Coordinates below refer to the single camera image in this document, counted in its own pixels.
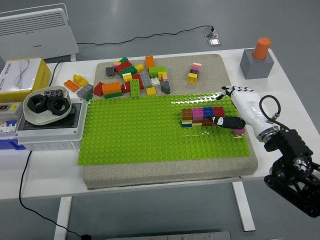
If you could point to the grey electrical enclosure box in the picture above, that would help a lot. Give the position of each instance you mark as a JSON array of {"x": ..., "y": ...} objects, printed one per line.
[{"x": 50, "y": 137}]

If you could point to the magenta square brick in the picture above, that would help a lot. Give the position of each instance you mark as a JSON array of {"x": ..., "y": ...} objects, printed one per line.
[{"x": 239, "y": 131}]

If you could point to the green studded baseplate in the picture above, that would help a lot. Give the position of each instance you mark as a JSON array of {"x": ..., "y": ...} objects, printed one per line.
[{"x": 137, "y": 130}]

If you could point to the white bowl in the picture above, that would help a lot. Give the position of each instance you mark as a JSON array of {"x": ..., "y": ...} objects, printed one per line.
[{"x": 37, "y": 120}]

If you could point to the grey-brown mat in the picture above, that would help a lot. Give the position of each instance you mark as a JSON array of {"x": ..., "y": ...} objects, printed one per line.
[{"x": 212, "y": 75}]

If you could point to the white table leg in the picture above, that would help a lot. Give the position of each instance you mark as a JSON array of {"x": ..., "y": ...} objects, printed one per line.
[
  {"x": 62, "y": 217},
  {"x": 243, "y": 207}
]

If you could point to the white panel heater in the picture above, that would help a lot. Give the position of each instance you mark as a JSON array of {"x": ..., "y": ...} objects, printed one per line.
[{"x": 37, "y": 32}]

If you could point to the small green piece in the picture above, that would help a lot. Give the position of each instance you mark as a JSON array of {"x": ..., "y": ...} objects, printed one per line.
[{"x": 89, "y": 97}]

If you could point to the brown square brick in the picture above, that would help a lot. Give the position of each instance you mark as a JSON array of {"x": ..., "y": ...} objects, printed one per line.
[{"x": 187, "y": 114}]

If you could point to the lime green long brick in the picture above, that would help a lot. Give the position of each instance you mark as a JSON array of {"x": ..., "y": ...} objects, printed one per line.
[
  {"x": 157, "y": 70},
  {"x": 135, "y": 88}
]

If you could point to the grey metal plate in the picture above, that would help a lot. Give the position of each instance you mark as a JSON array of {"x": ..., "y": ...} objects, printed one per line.
[{"x": 175, "y": 236}]

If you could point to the orange long brick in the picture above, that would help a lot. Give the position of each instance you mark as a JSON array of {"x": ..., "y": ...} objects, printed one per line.
[{"x": 150, "y": 62}]

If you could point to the small green brick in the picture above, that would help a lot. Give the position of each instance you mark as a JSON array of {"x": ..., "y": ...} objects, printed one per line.
[{"x": 123, "y": 60}]

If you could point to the orange flat brick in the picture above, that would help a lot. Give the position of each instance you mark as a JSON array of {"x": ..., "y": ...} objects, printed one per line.
[{"x": 71, "y": 85}]

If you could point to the red square brick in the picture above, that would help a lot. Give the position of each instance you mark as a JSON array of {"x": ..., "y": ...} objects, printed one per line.
[{"x": 219, "y": 111}]

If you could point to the blue square brick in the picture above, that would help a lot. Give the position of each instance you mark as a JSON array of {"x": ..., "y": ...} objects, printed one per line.
[{"x": 208, "y": 112}]

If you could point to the robot right hand white shell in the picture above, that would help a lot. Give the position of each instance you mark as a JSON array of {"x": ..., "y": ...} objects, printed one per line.
[{"x": 250, "y": 107}]

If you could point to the red long brick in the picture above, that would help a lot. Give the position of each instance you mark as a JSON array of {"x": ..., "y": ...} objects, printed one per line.
[{"x": 138, "y": 79}]

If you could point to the grey block holder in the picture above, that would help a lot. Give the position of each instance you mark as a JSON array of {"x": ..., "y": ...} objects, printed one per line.
[{"x": 255, "y": 68}]

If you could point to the orange white yellow brick stack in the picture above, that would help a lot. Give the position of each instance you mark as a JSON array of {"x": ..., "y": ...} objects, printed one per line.
[{"x": 197, "y": 124}]

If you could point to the dark green long brick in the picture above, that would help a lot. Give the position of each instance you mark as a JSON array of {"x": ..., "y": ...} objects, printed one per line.
[{"x": 127, "y": 72}]

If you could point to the pink square brick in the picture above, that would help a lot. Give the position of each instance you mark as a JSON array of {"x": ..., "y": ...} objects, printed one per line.
[{"x": 197, "y": 113}]

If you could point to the yellow curved brick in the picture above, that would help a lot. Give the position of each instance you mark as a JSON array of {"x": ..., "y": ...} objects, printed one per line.
[{"x": 80, "y": 80}]

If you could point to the yellow white tissue box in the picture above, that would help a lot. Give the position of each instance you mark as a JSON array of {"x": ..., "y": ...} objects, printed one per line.
[{"x": 17, "y": 75}]

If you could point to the white square brick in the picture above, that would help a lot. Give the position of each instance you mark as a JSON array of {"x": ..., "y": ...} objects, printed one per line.
[{"x": 155, "y": 82}]

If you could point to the yellow square brick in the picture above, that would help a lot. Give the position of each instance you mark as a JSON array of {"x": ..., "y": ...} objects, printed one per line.
[
  {"x": 139, "y": 68},
  {"x": 151, "y": 91},
  {"x": 162, "y": 75}
]

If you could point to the light grey long brick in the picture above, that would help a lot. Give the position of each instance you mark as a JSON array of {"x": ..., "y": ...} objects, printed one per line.
[
  {"x": 85, "y": 91},
  {"x": 146, "y": 80}
]

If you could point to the dark grey slope brick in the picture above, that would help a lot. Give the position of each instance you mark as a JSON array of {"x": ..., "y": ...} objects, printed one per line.
[{"x": 165, "y": 88}]

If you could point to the yellow black pink brick stack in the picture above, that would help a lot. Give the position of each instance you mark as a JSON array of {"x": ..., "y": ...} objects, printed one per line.
[{"x": 193, "y": 75}]

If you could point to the dark green flat brick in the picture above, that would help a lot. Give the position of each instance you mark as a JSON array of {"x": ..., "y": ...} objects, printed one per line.
[{"x": 113, "y": 95}]

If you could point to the small pink yellow brick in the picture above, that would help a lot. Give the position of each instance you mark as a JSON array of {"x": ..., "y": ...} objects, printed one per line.
[{"x": 116, "y": 64}]

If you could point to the open metal floor socket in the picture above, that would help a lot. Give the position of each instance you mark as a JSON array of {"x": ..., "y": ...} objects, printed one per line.
[{"x": 211, "y": 33}]

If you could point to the grey circuit breaker unit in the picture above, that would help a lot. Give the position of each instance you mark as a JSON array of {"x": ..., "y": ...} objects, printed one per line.
[{"x": 10, "y": 117}]

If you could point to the dark red brick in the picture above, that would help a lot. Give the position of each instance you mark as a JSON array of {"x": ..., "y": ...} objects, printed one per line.
[{"x": 204, "y": 122}]

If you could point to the small black patterned part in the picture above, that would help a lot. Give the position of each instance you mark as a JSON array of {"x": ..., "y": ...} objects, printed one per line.
[{"x": 53, "y": 93}]

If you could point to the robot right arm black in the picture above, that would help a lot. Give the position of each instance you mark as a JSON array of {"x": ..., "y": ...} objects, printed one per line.
[{"x": 287, "y": 142}]

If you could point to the orange cylinder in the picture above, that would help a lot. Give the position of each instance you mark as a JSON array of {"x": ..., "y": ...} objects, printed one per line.
[{"x": 261, "y": 47}]

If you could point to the metal floor plate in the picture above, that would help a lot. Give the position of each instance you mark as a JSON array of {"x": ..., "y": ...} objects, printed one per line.
[{"x": 214, "y": 42}]

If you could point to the large black nut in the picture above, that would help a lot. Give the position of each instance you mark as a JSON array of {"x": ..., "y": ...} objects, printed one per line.
[
  {"x": 42, "y": 108},
  {"x": 51, "y": 110}
]

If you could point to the white yellow blue brick stack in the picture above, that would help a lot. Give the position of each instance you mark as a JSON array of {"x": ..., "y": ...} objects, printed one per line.
[{"x": 187, "y": 124}]

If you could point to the large orange brick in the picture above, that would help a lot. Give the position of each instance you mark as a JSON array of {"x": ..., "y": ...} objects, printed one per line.
[{"x": 111, "y": 88}]

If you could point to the red slope brick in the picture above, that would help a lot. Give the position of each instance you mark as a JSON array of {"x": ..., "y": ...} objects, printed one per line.
[{"x": 98, "y": 89}]

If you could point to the large red brick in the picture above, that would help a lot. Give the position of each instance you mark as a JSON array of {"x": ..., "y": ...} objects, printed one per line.
[{"x": 123, "y": 66}]

